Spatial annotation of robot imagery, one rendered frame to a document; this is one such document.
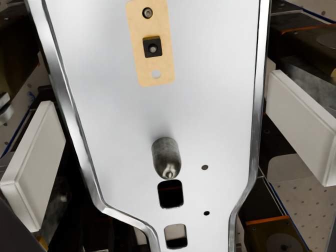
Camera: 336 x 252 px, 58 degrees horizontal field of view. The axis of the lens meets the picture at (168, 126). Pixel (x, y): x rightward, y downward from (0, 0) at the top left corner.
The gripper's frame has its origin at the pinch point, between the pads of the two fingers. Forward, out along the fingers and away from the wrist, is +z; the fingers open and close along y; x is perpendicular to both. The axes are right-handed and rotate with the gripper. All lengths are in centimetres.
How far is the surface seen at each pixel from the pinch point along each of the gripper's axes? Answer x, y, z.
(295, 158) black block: -18.1, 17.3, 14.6
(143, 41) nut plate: 0.7, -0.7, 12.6
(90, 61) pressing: -1.0, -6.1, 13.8
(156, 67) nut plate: -2.3, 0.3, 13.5
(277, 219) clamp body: -37.8, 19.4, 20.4
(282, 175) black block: -20.8, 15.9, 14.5
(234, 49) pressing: -1.6, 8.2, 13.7
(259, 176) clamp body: -38, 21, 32
